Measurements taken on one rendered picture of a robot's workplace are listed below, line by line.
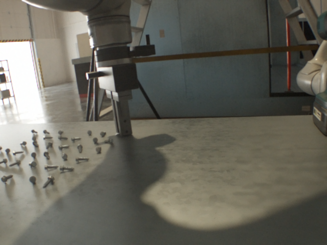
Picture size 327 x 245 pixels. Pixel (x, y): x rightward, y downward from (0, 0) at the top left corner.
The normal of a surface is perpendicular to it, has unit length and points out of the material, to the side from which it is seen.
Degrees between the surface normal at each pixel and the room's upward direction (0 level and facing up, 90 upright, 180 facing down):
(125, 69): 90
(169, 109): 90
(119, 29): 90
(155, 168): 0
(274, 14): 90
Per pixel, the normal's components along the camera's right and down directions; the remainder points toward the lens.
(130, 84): 0.47, 0.19
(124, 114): 0.46, 0.64
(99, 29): -0.21, 0.29
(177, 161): -0.11, -0.96
